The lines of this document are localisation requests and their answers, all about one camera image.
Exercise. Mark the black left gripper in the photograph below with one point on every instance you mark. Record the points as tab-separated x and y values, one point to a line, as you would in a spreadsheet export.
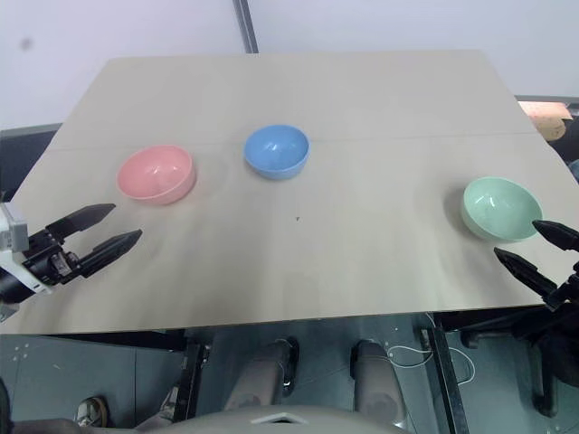
47	260

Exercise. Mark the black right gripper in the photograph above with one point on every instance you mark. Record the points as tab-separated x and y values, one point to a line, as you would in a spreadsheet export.
570	291

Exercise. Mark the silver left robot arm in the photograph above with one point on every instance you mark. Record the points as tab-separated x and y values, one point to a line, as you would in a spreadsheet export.
11	287

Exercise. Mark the green bowl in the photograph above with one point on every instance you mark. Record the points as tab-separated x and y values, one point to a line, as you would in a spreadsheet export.
500	208

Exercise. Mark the pink bowl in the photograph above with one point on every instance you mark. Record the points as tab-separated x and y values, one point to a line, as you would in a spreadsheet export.
156	174

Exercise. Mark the dark side table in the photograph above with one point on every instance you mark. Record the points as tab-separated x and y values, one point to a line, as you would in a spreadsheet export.
25	153

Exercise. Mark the black office chair base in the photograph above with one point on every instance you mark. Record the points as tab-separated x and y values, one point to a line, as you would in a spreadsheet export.
543	361

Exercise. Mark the tan brown object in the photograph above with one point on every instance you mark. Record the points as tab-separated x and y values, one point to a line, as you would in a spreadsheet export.
545	119

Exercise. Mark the black table leg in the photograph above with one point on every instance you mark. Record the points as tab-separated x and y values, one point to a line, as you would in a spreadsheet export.
448	384
192	384

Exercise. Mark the caster wheel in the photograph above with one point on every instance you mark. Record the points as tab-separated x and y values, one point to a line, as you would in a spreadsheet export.
92	411

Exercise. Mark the blue bowl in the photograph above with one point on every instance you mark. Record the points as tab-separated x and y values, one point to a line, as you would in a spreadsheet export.
276	151

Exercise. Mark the robot right leg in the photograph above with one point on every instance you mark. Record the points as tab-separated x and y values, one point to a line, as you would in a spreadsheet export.
375	380

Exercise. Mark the robot leg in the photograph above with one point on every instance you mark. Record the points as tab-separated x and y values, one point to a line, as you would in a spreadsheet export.
260	375
375	380

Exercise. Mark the robot left leg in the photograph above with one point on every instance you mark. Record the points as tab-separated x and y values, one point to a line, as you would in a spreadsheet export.
260	375

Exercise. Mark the grey robot torso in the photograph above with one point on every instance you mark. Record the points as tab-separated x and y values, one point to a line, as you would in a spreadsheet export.
271	420

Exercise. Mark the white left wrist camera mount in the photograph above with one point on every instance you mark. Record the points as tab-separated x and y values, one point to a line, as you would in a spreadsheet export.
12	233

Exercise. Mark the dark vertical wall post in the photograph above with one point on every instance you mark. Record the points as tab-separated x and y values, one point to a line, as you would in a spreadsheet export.
246	25

